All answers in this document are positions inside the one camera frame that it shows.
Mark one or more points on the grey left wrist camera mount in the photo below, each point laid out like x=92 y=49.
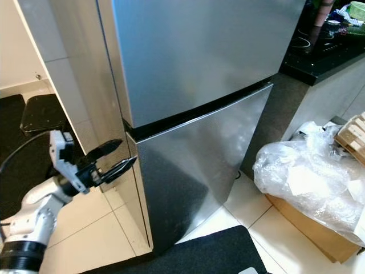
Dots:
x=63 y=151

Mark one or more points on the clear plastic bag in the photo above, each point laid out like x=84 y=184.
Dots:
x=302 y=171

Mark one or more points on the light wooden crate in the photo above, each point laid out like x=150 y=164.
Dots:
x=353 y=135

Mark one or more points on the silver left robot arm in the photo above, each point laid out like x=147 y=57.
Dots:
x=40 y=217

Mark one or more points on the black floor mat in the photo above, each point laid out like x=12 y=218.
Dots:
x=11 y=177
x=194 y=254

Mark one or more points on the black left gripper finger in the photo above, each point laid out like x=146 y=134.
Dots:
x=105 y=152
x=121 y=169

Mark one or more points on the brown cardboard box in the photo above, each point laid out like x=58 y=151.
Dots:
x=313 y=231

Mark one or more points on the black topped kitchen counter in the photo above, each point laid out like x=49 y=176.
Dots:
x=316 y=65

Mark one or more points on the green plastic bowl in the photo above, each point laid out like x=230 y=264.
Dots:
x=355 y=11

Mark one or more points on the black stool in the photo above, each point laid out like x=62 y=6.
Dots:
x=41 y=111

